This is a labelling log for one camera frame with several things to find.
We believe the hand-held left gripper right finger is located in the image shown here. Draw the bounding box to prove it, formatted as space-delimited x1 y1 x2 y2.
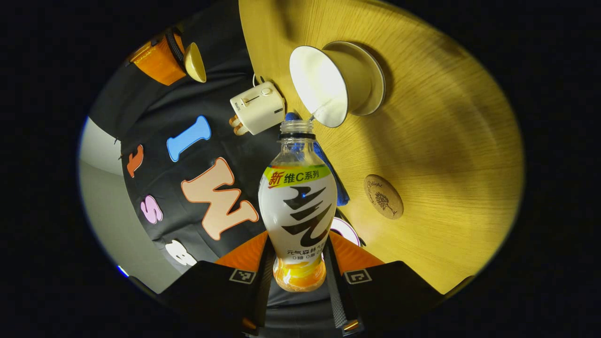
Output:
324 231 444 336

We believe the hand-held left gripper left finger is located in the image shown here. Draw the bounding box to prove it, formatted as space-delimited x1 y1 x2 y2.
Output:
157 232 277 336

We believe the cream teacup lid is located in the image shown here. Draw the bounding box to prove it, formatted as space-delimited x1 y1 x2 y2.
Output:
184 42 207 84

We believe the round cork coaster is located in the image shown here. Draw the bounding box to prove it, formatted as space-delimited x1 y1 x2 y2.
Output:
364 174 404 220

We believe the clear labelled water bottle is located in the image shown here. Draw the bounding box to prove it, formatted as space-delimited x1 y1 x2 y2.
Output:
258 120 338 292

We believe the cream teacup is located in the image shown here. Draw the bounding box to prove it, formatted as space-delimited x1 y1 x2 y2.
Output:
289 45 357 128

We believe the black backdrop cloth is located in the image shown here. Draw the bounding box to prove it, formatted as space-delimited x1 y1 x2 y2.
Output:
88 0 364 282

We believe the white toaster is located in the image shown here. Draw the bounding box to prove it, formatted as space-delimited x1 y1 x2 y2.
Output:
230 81 285 136

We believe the blue towel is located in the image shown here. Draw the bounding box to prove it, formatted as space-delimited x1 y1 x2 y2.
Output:
284 112 351 207

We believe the cream saucer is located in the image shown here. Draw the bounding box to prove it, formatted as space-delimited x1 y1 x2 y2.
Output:
323 41 386 116

